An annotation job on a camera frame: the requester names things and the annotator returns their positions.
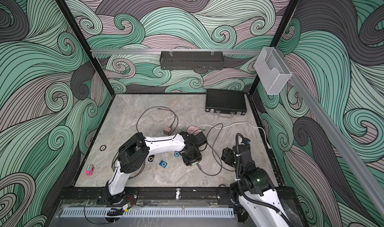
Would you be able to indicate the blue mp3 player near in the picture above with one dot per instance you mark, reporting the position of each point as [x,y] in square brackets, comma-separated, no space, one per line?
[163,164]

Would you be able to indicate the aluminium rail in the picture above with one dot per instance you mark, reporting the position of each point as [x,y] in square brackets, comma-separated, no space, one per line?
[306,83]
[138,51]

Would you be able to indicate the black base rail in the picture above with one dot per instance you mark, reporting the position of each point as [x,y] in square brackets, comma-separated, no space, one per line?
[101,194]

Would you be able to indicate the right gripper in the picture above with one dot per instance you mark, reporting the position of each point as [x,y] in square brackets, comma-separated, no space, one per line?
[227,154]

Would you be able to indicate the clear acrylic wall holder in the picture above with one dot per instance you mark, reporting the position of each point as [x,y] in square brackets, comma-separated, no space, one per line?
[272,69]

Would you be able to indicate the pink toy car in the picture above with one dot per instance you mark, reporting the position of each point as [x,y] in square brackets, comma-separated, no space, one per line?
[89,170]

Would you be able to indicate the black hard case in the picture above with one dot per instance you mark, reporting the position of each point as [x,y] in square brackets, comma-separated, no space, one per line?
[225,103]

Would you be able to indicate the black mp3 player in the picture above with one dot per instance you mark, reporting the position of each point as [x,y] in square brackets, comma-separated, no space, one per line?
[151,158]

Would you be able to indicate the black wall shelf tray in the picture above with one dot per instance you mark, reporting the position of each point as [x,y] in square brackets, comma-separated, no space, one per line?
[191,60]

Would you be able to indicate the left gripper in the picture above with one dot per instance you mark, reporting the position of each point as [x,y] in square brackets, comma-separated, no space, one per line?
[189,163]

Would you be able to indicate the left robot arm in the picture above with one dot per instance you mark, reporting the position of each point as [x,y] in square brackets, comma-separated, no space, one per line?
[136,150]

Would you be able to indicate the pink charger adapter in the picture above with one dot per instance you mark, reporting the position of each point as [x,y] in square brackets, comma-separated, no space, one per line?
[167,131]

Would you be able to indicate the aluminium rail back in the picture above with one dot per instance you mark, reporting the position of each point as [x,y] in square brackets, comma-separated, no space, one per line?
[138,51]

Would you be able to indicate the aluminium rail right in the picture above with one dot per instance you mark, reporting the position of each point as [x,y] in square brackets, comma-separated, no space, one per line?
[306,83]

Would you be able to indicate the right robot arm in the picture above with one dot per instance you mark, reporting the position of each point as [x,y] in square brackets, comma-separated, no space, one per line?
[253,193]

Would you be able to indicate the pink power strip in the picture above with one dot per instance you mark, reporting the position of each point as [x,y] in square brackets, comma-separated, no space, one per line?
[192,129]

